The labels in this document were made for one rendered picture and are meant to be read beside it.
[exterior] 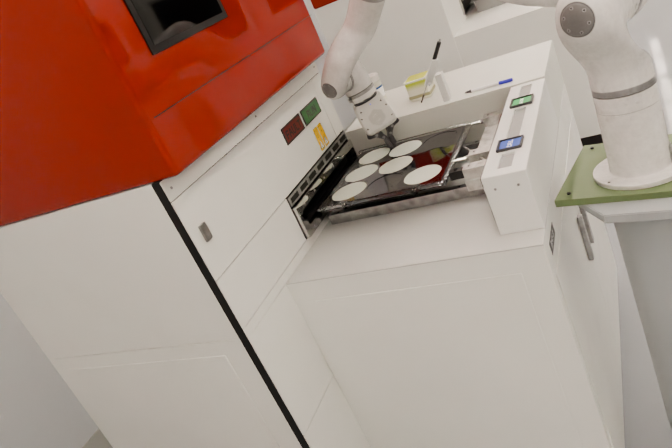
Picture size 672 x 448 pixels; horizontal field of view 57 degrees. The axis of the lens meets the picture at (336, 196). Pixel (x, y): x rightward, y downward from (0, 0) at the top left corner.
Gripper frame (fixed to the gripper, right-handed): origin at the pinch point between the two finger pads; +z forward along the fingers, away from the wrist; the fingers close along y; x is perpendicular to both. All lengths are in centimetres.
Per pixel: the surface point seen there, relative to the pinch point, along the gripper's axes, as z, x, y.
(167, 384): 10, -39, -82
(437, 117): 1.1, -1.2, 15.4
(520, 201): 5, -63, 12
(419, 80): -8.2, 10.7, 18.0
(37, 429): 37, 40, -175
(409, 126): 0.4, 3.5, 7.5
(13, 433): 30, 34, -178
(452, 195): 9.3, -34.7, 3.9
